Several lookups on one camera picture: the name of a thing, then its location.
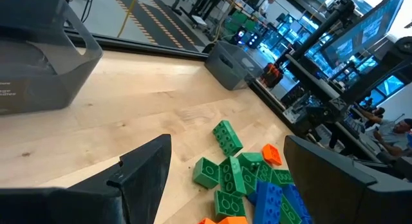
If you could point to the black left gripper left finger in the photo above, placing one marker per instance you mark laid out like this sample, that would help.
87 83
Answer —
96 198

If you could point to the dark mat orange stripes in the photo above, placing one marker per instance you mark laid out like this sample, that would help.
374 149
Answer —
151 11

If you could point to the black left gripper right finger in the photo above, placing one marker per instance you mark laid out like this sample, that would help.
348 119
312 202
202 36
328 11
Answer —
347 198

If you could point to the green storage crate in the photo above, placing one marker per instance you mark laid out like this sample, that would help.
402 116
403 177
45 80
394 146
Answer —
238 19

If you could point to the person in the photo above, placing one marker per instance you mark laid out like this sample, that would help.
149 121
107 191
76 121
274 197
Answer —
206 2
391 134
267 6

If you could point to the small orange toy brick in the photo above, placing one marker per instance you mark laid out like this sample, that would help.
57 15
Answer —
206 221

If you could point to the black and orange case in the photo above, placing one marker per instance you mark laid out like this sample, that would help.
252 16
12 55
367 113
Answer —
272 76

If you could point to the large display screen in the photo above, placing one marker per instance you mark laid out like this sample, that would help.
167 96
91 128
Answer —
367 34

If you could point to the small green toy brick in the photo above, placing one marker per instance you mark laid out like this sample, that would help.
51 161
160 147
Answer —
252 180
206 172

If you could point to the grey translucent plastic bin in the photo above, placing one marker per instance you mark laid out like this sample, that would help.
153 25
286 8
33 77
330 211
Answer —
225 72
48 82

